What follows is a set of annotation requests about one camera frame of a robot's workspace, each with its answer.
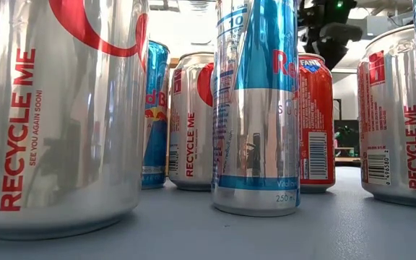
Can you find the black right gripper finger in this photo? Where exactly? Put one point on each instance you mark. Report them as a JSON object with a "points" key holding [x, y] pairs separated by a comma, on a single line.
{"points": [[330, 54]]}

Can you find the blue Red Bull can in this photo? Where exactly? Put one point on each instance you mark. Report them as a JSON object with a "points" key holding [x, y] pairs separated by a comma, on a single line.
{"points": [[156, 144]]}

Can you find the grey ceiling unit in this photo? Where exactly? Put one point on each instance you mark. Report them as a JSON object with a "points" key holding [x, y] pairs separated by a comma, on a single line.
{"points": [[377, 25]]}

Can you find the red Fanta can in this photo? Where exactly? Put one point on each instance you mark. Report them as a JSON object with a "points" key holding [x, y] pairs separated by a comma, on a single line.
{"points": [[316, 108]]}

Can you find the silver Diet Coke can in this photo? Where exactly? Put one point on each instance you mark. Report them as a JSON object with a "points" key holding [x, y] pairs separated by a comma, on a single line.
{"points": [[191, 144], [67, 126], [388, 115]]}

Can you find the wooden desk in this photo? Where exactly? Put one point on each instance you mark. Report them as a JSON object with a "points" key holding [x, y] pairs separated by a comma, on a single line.
{"points": [[347, 161]]}

